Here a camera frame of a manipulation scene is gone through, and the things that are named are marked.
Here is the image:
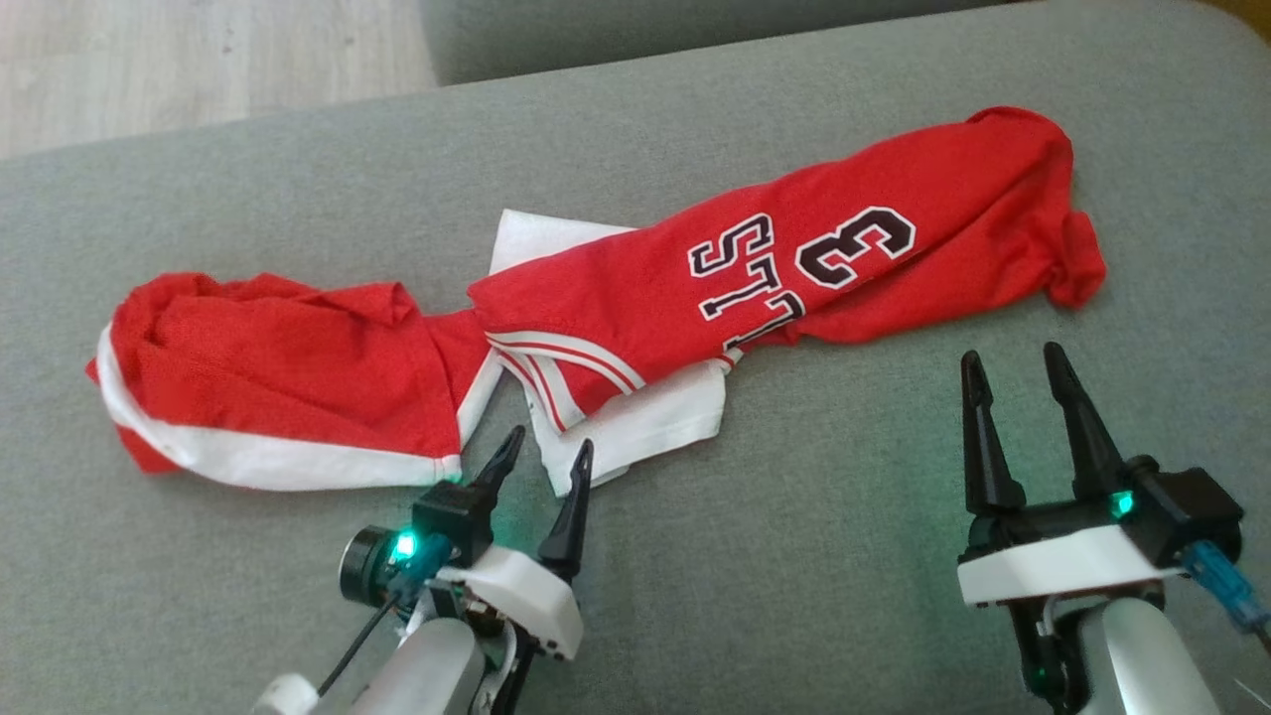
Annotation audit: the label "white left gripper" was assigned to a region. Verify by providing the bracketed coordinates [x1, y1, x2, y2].
[437, 425, 595, 661]

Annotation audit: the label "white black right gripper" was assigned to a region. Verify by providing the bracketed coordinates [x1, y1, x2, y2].
[958, 343, 1183, 607]

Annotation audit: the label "red basketball jersey white sleeves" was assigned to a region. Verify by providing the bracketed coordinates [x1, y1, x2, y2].
[467, 106, 1108, 498]

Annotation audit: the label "red shorts white stripe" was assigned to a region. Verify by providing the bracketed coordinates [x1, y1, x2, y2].
[84, 271, 507, 493]

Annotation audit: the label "grey sofa seat cushion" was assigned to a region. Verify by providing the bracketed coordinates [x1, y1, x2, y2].
[417, 0, 1024, 86]

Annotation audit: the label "large yellow sofa backrest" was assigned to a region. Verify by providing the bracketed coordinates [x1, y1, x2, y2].
[1201, 0, 1271, 43]

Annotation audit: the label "blue cable connector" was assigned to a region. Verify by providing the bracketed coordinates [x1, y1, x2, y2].
[1182, 541, 1271, 651]

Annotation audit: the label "white tape tag on cable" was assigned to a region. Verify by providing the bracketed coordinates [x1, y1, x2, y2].
[253, 673, 319, 715]

